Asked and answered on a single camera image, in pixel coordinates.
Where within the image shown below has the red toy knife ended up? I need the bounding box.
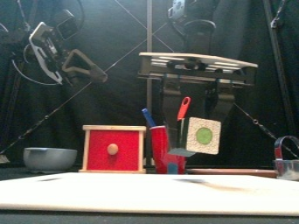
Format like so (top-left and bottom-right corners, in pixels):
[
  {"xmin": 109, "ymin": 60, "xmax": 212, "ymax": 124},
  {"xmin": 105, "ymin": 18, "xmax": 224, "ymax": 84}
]
[{"xmin": 176, "ymin": 96, "xmax": 192, "ymax": 123}]

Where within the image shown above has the white plastic cutting board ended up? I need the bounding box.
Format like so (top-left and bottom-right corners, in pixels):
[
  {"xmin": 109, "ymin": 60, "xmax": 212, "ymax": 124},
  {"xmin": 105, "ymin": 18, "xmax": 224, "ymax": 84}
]
[{"xmin": 0, "ymin": 171, "xmax": 299, "ymax": 217}]

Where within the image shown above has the blue toy utensil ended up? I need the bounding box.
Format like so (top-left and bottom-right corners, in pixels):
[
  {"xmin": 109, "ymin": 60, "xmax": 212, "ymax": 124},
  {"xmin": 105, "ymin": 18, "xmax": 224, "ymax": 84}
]
[{"xmin": 141, "ymin": 108, "xmax": 157, "ymax": 129}]

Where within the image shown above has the black backdrop cloth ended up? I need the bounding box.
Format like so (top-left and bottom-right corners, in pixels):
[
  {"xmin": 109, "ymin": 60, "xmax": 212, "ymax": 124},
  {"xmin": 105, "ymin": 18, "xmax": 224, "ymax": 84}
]
[{"xmin": 0, "ymin": 0, "xmax": 299, "ymax": 173}]

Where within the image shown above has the red plastic cup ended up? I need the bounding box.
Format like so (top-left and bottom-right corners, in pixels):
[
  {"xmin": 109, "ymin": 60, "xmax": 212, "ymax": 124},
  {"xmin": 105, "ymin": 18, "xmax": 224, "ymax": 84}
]
[{"xmin": 149, "ymin": 125, "xmax": 187, "ymax": 175}]

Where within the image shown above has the red wooden drawer box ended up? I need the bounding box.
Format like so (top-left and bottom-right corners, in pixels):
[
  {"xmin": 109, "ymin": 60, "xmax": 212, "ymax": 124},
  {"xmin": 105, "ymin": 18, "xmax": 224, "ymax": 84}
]
[{"xmin": 79, "ymin": 124, "xmax": 147, "ymax": 174}]

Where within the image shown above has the small blue block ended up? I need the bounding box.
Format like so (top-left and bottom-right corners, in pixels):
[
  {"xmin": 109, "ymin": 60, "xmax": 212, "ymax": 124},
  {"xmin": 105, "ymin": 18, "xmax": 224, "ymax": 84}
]
[{"xmin": 167, "ymin": 162, "xmax": 180, "ymax": 175}]

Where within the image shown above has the metal measuring cup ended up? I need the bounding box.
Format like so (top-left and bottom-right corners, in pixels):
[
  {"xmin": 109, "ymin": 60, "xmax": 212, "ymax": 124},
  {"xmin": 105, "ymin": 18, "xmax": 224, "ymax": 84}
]
[{"xmin": 274, "ymin": 135, "xmax": 299, "ymax": 181}]

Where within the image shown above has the grey bowl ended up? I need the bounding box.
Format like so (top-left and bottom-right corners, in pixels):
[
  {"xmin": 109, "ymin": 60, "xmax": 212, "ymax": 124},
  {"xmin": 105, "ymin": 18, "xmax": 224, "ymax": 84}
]
[{"xmin": 23, "ymin": 147, "xmax": 79, "ymax": 173}]

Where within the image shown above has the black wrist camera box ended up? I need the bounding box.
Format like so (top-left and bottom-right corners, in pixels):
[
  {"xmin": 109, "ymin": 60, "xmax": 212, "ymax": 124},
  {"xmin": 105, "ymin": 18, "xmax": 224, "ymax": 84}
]
[{"xmin": 52, "ymin": 9, "xmax": 80, "ymax": 41}]

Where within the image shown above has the white looped cable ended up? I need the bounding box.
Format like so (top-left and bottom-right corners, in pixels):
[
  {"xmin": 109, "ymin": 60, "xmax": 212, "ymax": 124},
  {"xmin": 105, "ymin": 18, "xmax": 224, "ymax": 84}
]
[{"xmin": 11, "ymin": 43, "xmax": 60, "ymax": 87}]

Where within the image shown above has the thin diagonal brace wire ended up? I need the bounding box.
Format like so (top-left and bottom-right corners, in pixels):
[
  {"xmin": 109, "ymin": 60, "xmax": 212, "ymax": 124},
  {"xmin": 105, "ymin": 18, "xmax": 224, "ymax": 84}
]
[
  {"xmin": 0, "ymin": 22, "xmax": 169, "ymax": 155},
  {"xmin": 112, "ymin": 0, "xmax": 299, "ymax": 160}
]

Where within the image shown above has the silver vertical frame pole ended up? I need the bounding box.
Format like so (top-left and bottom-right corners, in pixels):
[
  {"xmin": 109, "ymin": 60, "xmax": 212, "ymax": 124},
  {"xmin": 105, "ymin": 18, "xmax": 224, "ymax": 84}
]
[{"xmin": 145, "ymin": 0, "xmax": 155, "ymax": 167}]

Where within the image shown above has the slanted black frame bar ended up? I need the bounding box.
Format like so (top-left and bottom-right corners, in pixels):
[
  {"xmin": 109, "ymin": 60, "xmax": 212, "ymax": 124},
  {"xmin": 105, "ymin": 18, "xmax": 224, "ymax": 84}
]
[{"xmin": 262, "ymin": 0, "xmax": 298, "ymax": 138}]

